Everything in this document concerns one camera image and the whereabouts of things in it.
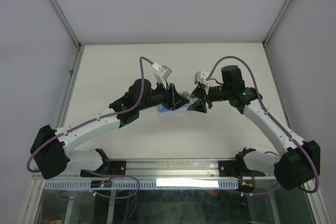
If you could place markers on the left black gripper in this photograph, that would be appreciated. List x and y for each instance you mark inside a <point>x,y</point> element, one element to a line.
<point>173,99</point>

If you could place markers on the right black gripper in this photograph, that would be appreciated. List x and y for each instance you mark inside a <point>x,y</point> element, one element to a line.
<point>201,93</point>

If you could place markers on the clear bottle with orange pills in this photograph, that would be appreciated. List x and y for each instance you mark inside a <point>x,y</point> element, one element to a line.
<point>192,101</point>

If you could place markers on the clear bottle cap orange label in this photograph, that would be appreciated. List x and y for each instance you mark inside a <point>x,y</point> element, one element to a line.
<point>185,94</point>

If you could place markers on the blue weekly pill organizer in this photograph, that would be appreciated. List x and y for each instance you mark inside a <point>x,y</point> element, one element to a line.
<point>162,109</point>

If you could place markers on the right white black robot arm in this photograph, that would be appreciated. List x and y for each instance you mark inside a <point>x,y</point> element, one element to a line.
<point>297,161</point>

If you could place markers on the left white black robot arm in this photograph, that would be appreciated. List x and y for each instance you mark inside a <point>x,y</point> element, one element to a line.
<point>54,150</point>

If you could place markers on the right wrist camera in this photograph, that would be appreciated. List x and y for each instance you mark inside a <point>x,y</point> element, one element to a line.
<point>201,77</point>

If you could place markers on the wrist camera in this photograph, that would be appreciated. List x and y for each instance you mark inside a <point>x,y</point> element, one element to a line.
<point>201,77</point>
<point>161,73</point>

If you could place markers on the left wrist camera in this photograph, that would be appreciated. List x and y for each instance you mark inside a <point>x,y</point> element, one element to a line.
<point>161,73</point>

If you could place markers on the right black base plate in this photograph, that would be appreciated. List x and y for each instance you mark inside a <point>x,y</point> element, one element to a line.
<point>233,168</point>

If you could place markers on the aluminium mounting rail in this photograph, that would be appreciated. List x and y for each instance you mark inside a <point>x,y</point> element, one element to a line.
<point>170,167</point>

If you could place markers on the white slotted cable duct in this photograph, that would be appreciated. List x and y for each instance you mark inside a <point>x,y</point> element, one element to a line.
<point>144,184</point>

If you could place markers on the right aluminium frame post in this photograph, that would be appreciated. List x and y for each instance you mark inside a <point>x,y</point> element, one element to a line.
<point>276,22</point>

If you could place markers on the aluminium frame post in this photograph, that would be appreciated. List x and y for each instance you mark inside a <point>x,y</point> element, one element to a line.
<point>65,23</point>
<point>276,22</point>

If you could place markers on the left aluminium frame post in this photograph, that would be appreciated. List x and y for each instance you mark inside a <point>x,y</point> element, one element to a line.
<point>65,23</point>

